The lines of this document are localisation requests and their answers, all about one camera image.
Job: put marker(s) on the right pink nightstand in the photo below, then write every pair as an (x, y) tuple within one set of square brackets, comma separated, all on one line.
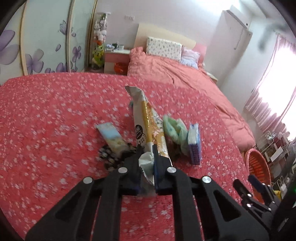
[(212, 77)]

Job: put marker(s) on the pink striped pillow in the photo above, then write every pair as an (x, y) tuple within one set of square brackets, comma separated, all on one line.
[(190, 58)]

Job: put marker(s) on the orange plastic laundry basket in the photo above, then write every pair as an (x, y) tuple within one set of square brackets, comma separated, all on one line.
[(257, 166)]

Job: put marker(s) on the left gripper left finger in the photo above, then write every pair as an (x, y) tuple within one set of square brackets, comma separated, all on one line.
[(91, 210)]

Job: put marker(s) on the pink window curtain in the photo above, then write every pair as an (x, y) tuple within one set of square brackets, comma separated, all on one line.
[(272, 102)]

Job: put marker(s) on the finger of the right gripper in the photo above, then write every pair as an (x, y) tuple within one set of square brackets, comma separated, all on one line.
[(265, 191), (245, 195)]

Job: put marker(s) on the floral hand cream tube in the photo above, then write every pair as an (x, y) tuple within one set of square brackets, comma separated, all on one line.
[(113, 138)]

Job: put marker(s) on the white wire rack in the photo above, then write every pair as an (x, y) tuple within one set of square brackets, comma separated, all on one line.
[(273, 146)]

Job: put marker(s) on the left pink nightstand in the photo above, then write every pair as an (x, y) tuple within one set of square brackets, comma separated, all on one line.
[(116, 61)]

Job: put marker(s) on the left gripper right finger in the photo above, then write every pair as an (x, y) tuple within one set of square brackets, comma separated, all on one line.
[(202, 209)]

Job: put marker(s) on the red floral tablecloth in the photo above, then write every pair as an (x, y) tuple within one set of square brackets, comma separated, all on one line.
[(49, 140)]

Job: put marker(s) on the yellow white snack wrapper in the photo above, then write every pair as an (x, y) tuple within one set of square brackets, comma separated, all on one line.
[(149, 132)]

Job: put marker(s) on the green yellow plush toy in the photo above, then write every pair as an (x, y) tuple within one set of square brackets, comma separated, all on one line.
[(98, 57)]

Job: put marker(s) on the floral white pillow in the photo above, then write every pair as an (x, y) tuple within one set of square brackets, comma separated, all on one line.
[(164, 48)]

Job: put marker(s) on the blue tissue pack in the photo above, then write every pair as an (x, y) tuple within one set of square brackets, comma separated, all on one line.
[(194, 144)]

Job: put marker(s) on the beige pink headboard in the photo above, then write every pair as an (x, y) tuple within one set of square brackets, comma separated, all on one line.
[(148, 30)]

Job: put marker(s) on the wall socket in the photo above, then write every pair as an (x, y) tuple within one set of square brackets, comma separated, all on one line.
[(132, 18)]

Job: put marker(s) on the pink nightstand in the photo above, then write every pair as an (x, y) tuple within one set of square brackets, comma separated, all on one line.
[(212, 77), (116, 61)]

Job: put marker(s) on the mint green cloth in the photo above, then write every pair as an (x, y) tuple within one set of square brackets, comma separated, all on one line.
[(177, 131)]

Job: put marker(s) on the sliding wardrobe with flowers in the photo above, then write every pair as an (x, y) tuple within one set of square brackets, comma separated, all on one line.
[(46, 37)]

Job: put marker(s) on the dark floral cloth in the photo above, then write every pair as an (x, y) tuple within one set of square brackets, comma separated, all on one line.
[(110, 160)]

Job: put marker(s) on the bed with salmon duvet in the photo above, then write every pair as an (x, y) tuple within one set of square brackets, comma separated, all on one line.
[(165, 70)]

